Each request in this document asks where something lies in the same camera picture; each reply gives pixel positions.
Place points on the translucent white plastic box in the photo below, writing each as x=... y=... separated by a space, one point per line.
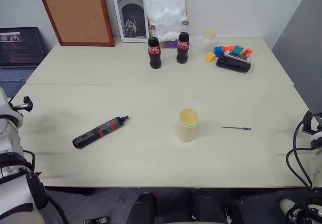
x=201 y=44

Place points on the dark rounded shape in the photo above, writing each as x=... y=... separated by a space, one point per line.
x=142 y=210

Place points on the glass cola bottle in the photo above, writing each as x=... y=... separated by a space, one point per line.
x=154 y=50
x=182 y=45

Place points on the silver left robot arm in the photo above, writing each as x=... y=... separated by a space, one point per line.
x=15 y=191

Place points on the white black shoe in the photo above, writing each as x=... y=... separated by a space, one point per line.
x=289 y=206

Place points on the blue toy block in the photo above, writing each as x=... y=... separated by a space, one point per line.
x=218 y=50

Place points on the graphic design poster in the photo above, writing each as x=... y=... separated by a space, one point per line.
x=130 y=17

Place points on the black tool case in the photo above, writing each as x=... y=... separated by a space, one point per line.
x=232 y=65

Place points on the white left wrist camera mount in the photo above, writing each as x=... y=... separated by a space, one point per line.
x=10 y=122

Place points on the orange toy block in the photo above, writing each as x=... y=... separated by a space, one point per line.
x=228 y=47
x=248 y=52

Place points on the silver phone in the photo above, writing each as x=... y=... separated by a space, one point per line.
x=237 y=56

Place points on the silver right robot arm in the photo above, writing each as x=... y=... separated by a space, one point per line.
x=317 y=173

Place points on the yellow toy block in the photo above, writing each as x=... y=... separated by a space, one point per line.
x=211 y=57

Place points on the black red electric screwdriver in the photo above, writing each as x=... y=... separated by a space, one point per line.
x=96 y=133

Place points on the teal toy block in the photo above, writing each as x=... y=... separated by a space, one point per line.
x=237 y=49

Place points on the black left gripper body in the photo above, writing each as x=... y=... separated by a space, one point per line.
x=28 y=104

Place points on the thin metal drill bit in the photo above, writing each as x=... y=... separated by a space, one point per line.
x=236 y=128

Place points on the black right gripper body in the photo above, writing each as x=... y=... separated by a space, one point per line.
x=307 y=122

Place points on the translucent white cup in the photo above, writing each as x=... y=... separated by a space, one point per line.
x=210 y=33

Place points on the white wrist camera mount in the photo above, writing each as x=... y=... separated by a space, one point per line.
x=317 y=139
x=10 y=122

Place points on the cork board with red frame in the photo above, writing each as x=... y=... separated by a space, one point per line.
x=75 y=12

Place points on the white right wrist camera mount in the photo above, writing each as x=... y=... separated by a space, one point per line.
x=317 y=139

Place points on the dark laptop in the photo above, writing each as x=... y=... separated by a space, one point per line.
x=17 y=53

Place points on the small purple box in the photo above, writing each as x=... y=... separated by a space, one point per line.
x=169 y=44

